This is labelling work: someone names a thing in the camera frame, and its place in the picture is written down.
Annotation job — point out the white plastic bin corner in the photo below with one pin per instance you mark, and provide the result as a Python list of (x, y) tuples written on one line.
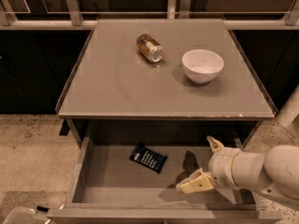
[(24, 215)]

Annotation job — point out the white ceramic bowl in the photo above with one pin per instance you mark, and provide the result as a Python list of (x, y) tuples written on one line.
[(202, 65)]

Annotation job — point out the grey cabinet with counter top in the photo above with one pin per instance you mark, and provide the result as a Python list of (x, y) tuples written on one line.
[(113, 79)]

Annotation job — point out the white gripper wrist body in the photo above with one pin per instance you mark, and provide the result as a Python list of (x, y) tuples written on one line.
[(221, 165)]

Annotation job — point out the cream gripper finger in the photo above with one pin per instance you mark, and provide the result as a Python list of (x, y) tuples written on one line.
[(198, 181), (215, 144)]

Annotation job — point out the glass jar with metal lid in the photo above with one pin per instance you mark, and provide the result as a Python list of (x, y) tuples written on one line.
[(150, 48)]

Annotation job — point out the metal railing frame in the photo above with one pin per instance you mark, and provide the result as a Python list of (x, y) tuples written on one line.
[(79, 11)]

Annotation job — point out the open grey top drawer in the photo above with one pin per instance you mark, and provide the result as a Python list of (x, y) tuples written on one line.
[(109, 188)]

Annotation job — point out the dark blue rxbar wrapper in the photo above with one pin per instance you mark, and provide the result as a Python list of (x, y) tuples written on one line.
[(148, 158)]

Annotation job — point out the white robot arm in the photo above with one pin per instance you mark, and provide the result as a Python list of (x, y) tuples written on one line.
[(273, 175)]

